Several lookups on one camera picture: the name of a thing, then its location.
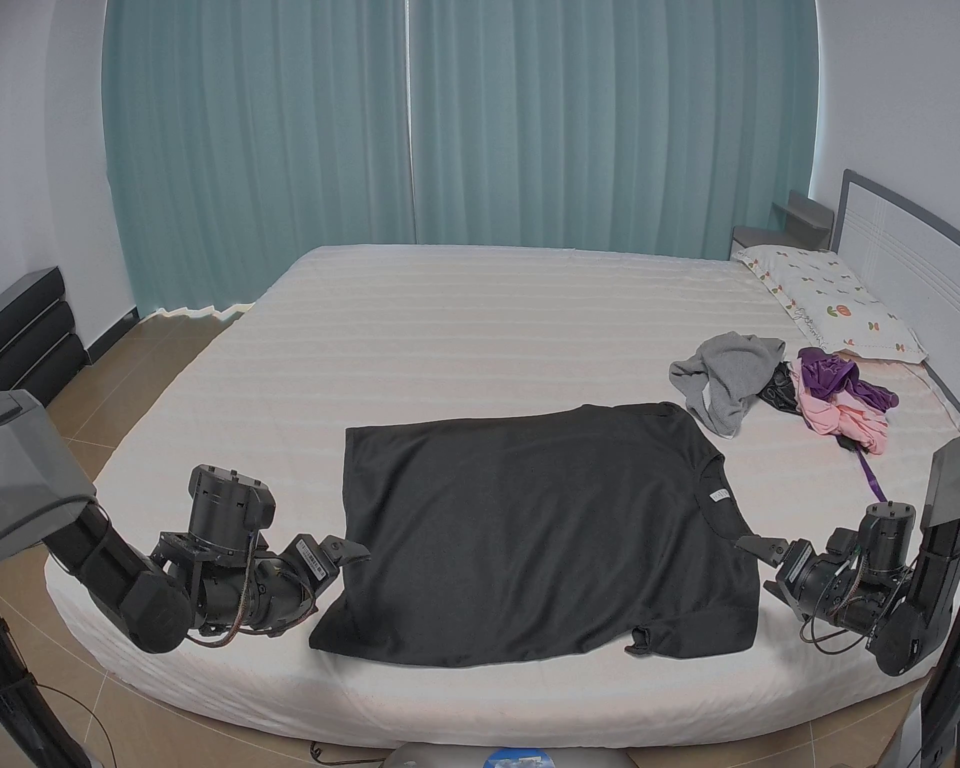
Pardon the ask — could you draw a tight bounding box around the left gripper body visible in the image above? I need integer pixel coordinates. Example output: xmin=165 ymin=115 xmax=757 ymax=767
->
xmin=253 ymin=533 xmax=343 ymax=633

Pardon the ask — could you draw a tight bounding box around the black cable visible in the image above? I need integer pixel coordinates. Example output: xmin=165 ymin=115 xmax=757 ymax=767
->
xmin=309 ymin=738 xmax=391 ymax=768
xmin=30 ymin=660 xmax=115 ymax=768

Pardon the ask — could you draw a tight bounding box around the grey garment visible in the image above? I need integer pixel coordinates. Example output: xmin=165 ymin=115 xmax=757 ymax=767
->
xmin=669 ymin=330 xmax=787 ymax=440

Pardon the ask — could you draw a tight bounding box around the blue-green curtain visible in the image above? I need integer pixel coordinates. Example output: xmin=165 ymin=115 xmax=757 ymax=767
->
xmin=408 ymin=0 xmax=819 ymax=260
xmin=101 ymin=0 xmax=416 ymax=320

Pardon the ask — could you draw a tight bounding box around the black garment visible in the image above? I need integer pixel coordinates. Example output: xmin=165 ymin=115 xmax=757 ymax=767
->
xmin=756 ymin=362 xmax=807 ymax=417

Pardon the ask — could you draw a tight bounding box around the black T-shirt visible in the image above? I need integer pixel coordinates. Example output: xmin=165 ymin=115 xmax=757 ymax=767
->
xmin=308 ymin=402 xmax=762 ymax=667

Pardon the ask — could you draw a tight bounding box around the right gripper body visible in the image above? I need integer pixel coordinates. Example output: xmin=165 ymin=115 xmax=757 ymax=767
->
xmin=762 ymin=540 xmax=856 ymax=622

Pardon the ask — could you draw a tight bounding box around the grey bedside table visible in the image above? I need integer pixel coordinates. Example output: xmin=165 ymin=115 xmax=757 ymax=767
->
xmin=731 ymin=189 xmax=835 ymax=261

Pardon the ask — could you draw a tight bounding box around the purple garment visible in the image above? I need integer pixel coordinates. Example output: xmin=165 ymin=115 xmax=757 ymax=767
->
xmin=796 ymin=346 xmax=900 ymax=505

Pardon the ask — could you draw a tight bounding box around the white printed pillow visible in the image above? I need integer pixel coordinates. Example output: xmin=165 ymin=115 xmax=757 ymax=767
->
xmin=733 ymin=244 xmax=930 ymax=366

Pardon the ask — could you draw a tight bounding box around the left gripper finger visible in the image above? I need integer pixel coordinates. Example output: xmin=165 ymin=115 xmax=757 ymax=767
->
xmin=322 ymin=534 xmax=372 ymax=570

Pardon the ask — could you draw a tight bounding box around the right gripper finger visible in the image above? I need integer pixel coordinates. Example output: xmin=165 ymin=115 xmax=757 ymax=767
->
xmin=735 ymin=534 xmax=789 ymax=564

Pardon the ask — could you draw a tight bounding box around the black chest of drawers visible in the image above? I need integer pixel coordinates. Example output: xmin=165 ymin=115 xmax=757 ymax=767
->
xmin=0 ymin=266 xmax=87 ymax=410

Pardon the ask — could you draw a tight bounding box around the pink garment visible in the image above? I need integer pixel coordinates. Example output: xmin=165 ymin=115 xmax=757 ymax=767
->
xmin=797 ymin=375 xmax=890 ymax=456

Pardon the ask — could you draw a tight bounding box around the bed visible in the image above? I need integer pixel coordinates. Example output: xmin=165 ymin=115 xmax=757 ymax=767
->
xmin=45 ymin=168 xmax=960 ymax=751

